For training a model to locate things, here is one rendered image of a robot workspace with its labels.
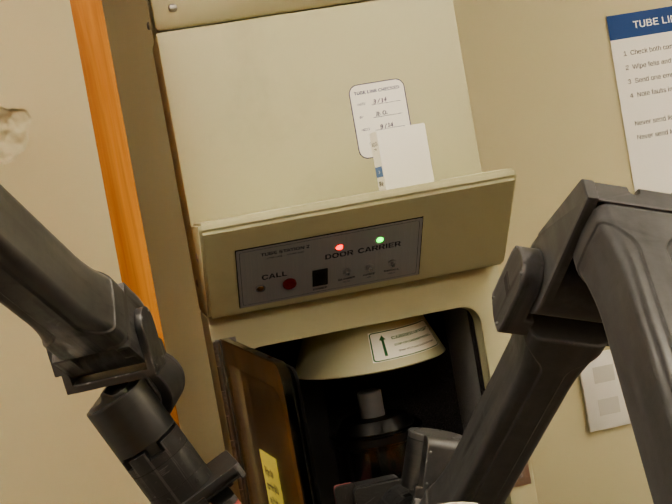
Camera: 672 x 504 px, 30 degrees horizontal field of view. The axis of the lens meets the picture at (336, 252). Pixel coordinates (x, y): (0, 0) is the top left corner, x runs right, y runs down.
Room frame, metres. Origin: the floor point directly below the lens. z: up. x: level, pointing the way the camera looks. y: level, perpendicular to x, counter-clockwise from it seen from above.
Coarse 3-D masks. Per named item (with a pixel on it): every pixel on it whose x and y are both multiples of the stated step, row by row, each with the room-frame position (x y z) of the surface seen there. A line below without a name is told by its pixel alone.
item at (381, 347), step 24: (312, 336) 1.40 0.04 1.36; (336, 336) 1.37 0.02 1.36; (360, 336) 1.36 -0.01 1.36; (384, 336) 1.36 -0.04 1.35; (408, 336) 1.37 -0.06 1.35; (432, 336) 1.40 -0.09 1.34; (312, 360) 1.38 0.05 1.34; (336, 360) 1.36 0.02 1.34; (360, 360) 1.35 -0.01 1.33; (384, 360) 1.35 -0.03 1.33; (408, 360) 1.36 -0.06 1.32
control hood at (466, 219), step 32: (384, 192) 1.23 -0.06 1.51; (416, 192) 1.23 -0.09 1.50; (448, 192) 1.24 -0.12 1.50; (480, 192) 1.25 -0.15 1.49; (512, 192) 1.26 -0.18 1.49; (224, 224) 1.20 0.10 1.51; (256, 224) 1.20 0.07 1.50; (288, 224) 1.21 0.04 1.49; (320, 224) 1.22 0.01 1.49; (352, 224) 1.23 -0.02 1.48; (448, 224) 1.27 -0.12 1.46; (480, 224) 1.28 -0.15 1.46; (224, 256) 1.22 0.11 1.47; (448, 256) 1.30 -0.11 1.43; (480, 256) 1.32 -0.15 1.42; (224, 288) 1.25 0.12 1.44; (352, 288) 1.30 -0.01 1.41
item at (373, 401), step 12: (360, 396) 1.42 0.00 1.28; (372, 396) 1.41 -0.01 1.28; (360, 408) 1.42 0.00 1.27; (372, 408) 1.41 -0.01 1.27; (396, 408) 1.45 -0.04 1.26; (348, 420) 1.43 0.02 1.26; (360, 420) 1.41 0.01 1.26; (372, 420) 1.40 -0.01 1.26; (384, 420) 1.39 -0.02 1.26; (396, 420) 1.40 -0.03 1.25; (408, 420) 1.41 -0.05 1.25; (336, 432) 1.43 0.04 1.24; (348, 432) 1.40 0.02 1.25; (360, 432) 1.39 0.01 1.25; (372, 432) 1.38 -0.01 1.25; (384, 432) 1.38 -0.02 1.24
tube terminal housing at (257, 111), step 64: (384, 0) 1.35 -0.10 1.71; (448, 0) 1.36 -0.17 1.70; (192, 64) 1.31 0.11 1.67; (256, 64) 1.32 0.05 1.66; (320, 64) 1.33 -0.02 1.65; (384, 64) 1.34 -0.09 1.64; (448, 64) 1.36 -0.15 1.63; (192, 128) 1.31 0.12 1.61; (256, 128) 1.32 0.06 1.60; (320, 128) 1.33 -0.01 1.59; (448, 128) 1.35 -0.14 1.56; (192, 192) 1.31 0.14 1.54; (256, 192) 1.32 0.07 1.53; (320, 192) 1.33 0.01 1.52; (192, 256) 1.37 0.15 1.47; (256, 320) 1.31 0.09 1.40; (320, 320) 1.32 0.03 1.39; (384, 320) 1.34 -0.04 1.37
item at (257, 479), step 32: (224, 352) 1.26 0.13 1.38; (256, 352) 1.11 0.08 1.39; (256, 384) 1.11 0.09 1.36; (288, 384) 1.00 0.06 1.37; (256, 416) 1.14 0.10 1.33; (288, 416) 1.00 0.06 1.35; (256, 448) 1.17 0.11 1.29; (288, 448) 1.02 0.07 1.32; (256, 480) 1.20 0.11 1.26; (288, 480) 1.04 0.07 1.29
